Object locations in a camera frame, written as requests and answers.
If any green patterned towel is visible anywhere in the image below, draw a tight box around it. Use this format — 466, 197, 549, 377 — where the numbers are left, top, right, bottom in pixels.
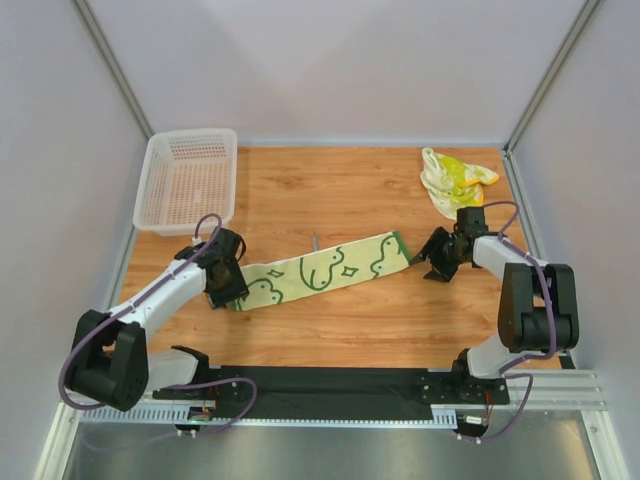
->
238, 231, 411, 312

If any white yellow patterned towel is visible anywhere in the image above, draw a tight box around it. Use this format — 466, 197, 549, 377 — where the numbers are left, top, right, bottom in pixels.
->
419, 147, 500, 220

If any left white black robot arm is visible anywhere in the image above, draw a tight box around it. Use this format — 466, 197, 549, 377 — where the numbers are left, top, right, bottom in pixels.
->
58, 228, 249, 411

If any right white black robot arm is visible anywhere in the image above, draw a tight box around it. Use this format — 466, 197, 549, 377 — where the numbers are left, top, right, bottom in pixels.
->
411, 206, 579, 405

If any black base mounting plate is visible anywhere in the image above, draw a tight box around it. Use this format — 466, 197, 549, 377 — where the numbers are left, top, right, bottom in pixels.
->
153, 366, 509, 419

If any white perforated plastic basket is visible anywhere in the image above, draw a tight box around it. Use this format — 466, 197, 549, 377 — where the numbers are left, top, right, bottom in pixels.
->
133, 128, 238, 236

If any white cable duct strip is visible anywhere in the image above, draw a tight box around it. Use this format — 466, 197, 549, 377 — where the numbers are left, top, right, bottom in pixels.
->
81, 402, 458, 429

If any aluminium frame rail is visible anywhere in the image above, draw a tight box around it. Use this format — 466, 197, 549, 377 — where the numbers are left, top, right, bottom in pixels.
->
59, 369, 609, 412

